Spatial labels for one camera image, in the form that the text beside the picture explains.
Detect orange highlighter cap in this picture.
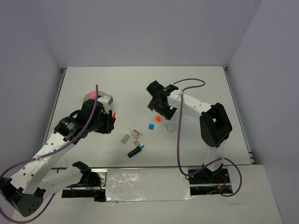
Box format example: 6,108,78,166
155,116,162,122

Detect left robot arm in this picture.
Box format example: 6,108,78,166
0,96,116,217

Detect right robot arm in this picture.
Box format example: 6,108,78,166
146,81,232,182

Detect clear tape roll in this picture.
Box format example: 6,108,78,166
165,123,176,133

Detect blue highlighter cap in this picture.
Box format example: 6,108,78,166
149,123,154,130

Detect beige eraser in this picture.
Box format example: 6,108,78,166
121,134,130,144

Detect pink eraser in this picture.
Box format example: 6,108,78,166
130,130,139,139

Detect small yellow sharpener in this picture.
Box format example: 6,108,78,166
134,140,140,147

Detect white round divided container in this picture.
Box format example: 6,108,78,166
83,91,114,112

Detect blue tip black highlighter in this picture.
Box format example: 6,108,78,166
128,146,144,158

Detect silver foil mat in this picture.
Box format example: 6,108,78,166
106,168,192,202

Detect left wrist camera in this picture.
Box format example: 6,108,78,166
98,95,114,112

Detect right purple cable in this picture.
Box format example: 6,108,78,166
171,78,242,198

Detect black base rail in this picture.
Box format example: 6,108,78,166
62,168,233,203

